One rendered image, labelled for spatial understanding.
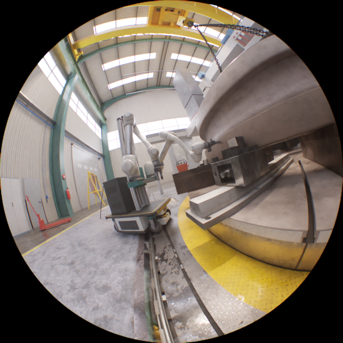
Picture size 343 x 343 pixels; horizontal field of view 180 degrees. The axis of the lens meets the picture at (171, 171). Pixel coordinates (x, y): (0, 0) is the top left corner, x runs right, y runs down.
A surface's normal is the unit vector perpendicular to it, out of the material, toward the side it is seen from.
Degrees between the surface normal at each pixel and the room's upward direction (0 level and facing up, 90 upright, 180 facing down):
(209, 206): 72
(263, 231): 90
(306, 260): 90
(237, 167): 90
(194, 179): 90
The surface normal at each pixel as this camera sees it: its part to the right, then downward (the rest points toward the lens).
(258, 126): -0.92, 0.25
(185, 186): -0.16, 0.01
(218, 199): 0.12, -0.39
